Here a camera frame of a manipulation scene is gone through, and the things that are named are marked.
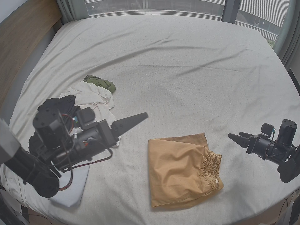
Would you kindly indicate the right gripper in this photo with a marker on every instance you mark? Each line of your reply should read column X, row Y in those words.
column 259, row 146

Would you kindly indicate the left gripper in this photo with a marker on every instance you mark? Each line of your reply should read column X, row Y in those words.
column 100, row 137

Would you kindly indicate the tan shorts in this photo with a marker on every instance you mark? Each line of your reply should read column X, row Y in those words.
column 178, row 167

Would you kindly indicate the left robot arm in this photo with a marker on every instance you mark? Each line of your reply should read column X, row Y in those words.
column 46, row 123

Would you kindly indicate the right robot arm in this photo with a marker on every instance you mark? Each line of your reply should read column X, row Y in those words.
column 287, row 132

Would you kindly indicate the bed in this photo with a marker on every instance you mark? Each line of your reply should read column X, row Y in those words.
column 175, row 67

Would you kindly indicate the white garment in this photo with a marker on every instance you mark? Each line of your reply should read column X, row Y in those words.
column 93, row 97

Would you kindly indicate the olive green garment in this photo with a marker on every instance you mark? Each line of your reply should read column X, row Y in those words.
column 105, row 84

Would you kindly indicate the black garment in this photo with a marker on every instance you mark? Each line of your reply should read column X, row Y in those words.
column 68, row 103

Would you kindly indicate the pale blue garment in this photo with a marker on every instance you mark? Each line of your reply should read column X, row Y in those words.
column 72, row 189

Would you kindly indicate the grey-green curtain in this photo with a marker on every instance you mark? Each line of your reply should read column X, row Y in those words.
column 70, row 3
column 290, row 31

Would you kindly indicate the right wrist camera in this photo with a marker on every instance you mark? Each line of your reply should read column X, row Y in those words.
column 267, row 129

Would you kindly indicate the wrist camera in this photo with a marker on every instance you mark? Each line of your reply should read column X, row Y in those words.
column 267, row 129
column 85, row 116

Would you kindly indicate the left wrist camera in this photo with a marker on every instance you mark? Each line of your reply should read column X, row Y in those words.
column 85, row 116

